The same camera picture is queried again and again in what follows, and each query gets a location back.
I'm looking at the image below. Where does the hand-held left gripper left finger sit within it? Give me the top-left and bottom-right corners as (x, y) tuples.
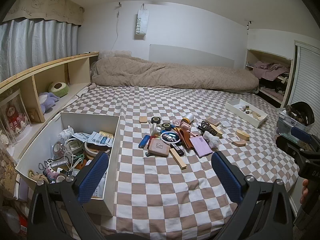
(27, 151), (110, 240)

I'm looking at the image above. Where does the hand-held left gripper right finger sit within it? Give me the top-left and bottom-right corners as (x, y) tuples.
(211, 151), (294, 240)

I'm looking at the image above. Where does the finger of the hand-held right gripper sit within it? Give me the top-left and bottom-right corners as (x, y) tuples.
(276, 135), (302, 157)
(291, 127), (313, 142)

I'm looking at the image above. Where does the light wooden stick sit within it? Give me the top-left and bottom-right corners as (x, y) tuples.
(170, 149), (187, 169)

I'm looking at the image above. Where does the black lighter barcode label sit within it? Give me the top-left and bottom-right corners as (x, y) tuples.
(170, 144), (185, 156)

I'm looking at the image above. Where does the brown leather strap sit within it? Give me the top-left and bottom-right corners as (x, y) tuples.
(175, 127), (198, 153)

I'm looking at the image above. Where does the white cardboard box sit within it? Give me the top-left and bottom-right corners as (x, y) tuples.
(15, 112), (122, 217)

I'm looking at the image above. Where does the pink square wooden block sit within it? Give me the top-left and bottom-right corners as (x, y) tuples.
(146, 139), (171, 158)

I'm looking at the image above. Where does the clear plastic container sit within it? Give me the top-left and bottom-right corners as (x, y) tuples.
(276, 109), (314, 150)

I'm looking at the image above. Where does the person's right hand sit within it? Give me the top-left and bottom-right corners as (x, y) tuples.
(301, 179), (310, 205)

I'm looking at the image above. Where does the dark rounded object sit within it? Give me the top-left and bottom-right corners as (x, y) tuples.
(286, 102), (315, 126)

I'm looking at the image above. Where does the beige round hoop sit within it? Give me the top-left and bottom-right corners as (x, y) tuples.
(84, 141), (112, 159)

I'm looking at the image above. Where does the white blue medicine packet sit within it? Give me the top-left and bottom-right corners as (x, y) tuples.
(86, 131), (114, 147)
(72, 132), (90, 143)

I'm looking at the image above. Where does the purple notebook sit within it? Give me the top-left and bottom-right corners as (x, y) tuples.
(190, 136), (213, 158)

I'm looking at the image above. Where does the brown tape roll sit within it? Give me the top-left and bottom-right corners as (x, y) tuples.
(53, 142), (66, 157)

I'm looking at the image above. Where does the rounded wooden block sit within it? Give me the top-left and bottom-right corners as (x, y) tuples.
(235, 130), (250, 141)

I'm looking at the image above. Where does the wooden brush block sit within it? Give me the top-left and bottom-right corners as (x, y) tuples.
(210, 126), (224, 138)

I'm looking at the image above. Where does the crumpled white plastic wrap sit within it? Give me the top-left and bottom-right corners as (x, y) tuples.
(59, 127), (75, 140)

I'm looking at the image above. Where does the white slatted closet door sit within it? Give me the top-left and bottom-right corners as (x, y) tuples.
(281, 40), (320, 130)

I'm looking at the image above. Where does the dark clothes pile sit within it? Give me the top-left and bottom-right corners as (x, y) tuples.
(259, 76), (289, 98)

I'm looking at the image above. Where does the blue lighter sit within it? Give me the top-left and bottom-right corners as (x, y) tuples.
(139, 135), (151, 148)

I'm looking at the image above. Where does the white shallow tray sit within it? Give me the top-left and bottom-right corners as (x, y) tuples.
(225, 99), (268, 128)

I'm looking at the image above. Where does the checkered bed sheet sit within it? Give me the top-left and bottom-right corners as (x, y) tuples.
(56, 84), (299, 240)

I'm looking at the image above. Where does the black lighter red white print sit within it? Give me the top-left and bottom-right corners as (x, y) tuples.
(162, 133), (178, 143)

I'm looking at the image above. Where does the pink clothes pile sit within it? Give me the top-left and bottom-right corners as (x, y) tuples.
(252, 60), (292, 80)

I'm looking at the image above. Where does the white round plastic holder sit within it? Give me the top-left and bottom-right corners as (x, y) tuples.
(149, 124), (162, 137)

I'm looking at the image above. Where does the red plastic bag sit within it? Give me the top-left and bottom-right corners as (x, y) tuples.
(17, 215), (29, 238)

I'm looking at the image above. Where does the small brown paper box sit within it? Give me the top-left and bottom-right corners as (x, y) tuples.
(27, 109), (39, 123)

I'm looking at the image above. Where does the purple plush toy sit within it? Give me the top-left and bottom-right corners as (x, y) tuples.
(38, 92), (60, 114)

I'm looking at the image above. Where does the avocado plush toy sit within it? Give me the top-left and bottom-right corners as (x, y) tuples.
(48, 81), (69, 98)

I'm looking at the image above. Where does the doll in clear display box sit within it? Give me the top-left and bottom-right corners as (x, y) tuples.
(0, 89), (32, 144)

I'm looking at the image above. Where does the wooden bedside shelf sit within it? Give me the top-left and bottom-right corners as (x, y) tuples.
(0, 52), (99, 160)

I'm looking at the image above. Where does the beige blanket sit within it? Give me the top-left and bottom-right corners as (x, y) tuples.
(90, 55), (260, 94)

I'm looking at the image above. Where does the white fluffy pillow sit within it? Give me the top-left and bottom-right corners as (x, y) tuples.
(98, 50), (132, 60)

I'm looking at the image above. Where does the grey curtain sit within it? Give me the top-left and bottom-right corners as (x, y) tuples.
(0, 19), (79, 83)

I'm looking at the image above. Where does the hanging white paper bag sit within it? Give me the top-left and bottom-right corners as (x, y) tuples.
(134, 3), (150, 40)

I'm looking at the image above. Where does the beige doodle curtain valance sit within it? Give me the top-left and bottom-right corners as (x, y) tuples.
(2, 0), (85, 27)

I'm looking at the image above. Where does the beige braided rope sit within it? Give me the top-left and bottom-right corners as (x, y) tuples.
(27, 169), (49, 183)

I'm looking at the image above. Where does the large white plastic ring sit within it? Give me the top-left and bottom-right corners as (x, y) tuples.
(160, 131), (181, 145)

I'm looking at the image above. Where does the white hanging wall cable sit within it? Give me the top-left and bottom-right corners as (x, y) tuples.
(110, 2), (123, 52)

